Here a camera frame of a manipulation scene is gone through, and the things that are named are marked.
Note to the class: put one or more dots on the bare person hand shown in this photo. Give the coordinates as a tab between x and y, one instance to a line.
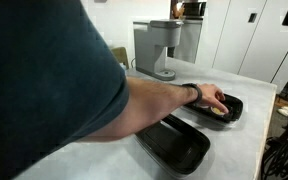
212	95

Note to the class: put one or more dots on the yellow lid coffee pod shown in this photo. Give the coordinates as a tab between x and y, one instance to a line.
216	111

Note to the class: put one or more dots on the black plastic tray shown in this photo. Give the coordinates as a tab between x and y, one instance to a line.
174	143
235	106

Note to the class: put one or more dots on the bare person forearm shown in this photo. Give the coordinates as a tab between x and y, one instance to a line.
150	101

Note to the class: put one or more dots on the grey coffee machine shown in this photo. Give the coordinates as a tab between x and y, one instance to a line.
154	46

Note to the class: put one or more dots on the black wristband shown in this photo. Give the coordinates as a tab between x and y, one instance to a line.
197	93

